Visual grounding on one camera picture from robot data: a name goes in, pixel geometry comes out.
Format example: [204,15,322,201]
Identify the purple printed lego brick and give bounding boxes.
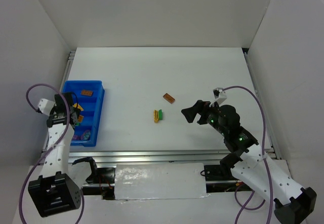
[72,135,81,141]

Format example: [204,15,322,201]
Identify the purple oval lego with print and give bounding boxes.
[80,130,91,141]

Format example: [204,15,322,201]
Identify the brown lego plate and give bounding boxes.
[80,89,93,97]
[163,93,175,104]

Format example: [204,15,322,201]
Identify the green lego plate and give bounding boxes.
[158,109,163,120]

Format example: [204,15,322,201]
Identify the yellow striped lego brick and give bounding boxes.
[153,110,159,123]

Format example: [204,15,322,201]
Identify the yellow oval lego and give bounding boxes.
[77,115,84,124]

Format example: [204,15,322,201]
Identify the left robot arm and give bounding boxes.
[28,92,97,217]

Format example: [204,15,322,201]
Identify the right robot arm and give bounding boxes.
[181,100,317,223]

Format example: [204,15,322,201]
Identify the blue compartment bin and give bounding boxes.
[62,80,105,147]

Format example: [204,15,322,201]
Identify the white foil panel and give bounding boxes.
[114,163,208,200]

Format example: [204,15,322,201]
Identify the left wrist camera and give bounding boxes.
[37,98,55,116]

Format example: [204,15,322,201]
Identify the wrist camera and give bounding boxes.
[37,98,55,116]
[209,87,227,107]

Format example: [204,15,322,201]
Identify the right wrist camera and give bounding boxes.
[209,87,227,107]

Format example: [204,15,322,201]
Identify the aluminium frame rail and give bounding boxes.
[68,150,229,166]

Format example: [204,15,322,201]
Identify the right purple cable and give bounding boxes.
[222,85,275,224]

